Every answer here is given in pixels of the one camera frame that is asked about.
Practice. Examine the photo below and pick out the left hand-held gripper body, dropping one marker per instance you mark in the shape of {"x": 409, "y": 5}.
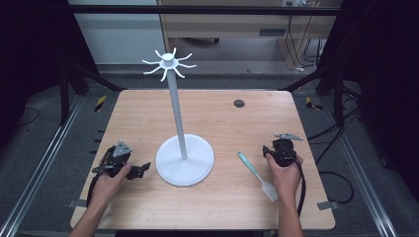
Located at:
{"x": 115, "y": 161}

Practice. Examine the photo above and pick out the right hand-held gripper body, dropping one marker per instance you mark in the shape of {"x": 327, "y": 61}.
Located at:
{"x": 283, "y": 153}

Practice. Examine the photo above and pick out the white hook stand rack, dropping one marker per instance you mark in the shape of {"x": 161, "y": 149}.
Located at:
{"x": 184, "y": 164}

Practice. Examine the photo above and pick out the person's right hand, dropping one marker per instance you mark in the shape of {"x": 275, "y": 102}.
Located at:
{"x": 286, "y": 181}

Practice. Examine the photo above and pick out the person's left hand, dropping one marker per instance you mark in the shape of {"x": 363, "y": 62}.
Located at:
{"x": 105, "y": 189}

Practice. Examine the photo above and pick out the dark round table grommet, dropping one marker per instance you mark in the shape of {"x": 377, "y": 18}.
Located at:
{"x": 239, "y": 103}

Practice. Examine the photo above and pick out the yellow black floor tape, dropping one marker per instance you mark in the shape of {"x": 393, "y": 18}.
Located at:
{"x": 311, "y": 103}
{"x": 100, "y": 103}

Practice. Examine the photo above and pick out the white cabinet panel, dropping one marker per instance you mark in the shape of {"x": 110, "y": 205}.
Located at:
{"x": 118, "y": 39}

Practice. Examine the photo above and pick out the black curtain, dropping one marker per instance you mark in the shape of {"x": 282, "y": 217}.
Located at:
{"x": 29, "y": 49}
{"x": 385, "y": 82}

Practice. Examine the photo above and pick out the light wooden background desk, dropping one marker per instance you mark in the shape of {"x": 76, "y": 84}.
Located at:
{"x": 224, "y": 26}

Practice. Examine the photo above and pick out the grey metal table bracket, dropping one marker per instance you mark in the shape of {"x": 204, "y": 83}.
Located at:
{"x": 327, "y": 205}
{"x": 76, "y": 203}

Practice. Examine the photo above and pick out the aluminium floor rail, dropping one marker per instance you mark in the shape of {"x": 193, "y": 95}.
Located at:
{"x": 359, "y": 168}
{"x": 42, "y": 161}

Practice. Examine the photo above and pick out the black frame strut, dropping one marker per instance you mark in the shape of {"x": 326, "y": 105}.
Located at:
{"x": 337, "y": 95}
{"x": 64, "y": 95}

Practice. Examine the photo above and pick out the black horizontal frame bar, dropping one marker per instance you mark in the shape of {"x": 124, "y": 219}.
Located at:
{"x": 204, "y": 10}

